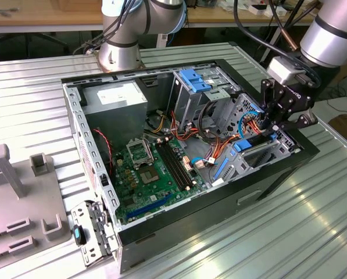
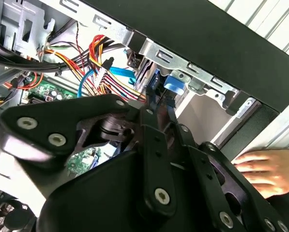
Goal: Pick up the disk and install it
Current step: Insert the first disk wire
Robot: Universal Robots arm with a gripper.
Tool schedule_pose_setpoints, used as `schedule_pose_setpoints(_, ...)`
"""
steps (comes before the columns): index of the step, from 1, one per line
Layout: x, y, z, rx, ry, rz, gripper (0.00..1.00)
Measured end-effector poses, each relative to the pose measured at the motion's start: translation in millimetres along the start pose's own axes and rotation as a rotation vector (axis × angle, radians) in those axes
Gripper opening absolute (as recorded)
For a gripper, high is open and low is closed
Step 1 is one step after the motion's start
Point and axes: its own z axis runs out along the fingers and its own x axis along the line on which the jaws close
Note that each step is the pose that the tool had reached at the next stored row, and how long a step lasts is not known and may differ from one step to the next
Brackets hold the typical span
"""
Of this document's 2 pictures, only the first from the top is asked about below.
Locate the wooden workbench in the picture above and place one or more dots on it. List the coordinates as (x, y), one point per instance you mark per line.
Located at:
(30, 16)

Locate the black PC case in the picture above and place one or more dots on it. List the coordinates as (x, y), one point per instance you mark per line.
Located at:
(190, 226)

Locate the silver disk bay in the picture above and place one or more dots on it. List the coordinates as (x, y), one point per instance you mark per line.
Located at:
(282, 146)

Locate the blue black latch tab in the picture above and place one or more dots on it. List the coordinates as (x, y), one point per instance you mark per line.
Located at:
(78, 234)

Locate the blue expansion slot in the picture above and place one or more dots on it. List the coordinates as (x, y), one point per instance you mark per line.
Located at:
(150, 206)

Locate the black RAM slot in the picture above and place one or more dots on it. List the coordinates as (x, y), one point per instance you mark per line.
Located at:
(182, 164)
(174, 164)
(178, 164)
(169, 164)

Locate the grey parts rack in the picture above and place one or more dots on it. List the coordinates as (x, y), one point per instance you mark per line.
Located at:
(30, 203)

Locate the silver drive cage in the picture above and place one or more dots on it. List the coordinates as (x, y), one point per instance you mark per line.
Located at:
(185, 107)

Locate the blue plastic drive bracket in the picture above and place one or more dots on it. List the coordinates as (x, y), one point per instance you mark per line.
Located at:
(195, 81)

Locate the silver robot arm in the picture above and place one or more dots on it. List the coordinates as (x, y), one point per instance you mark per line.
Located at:
(327, 37)

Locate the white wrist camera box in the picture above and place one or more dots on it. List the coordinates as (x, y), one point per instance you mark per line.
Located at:
(282, 69)

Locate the small white box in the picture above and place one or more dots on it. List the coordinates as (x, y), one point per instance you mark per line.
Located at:
(256, 11)

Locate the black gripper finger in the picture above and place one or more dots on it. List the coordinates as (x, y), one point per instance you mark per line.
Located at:
(267, 96)
(301, 122)

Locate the green motherboard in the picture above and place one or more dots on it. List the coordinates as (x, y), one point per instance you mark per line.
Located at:
(158, 189)

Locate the grey power supply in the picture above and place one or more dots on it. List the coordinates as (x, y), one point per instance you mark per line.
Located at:
(115, 122)

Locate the CPU socket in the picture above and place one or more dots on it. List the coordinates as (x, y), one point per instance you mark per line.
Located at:
(149, 174)

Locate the silver card retainer bracket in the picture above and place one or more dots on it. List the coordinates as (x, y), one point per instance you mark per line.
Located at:
(87, 255)

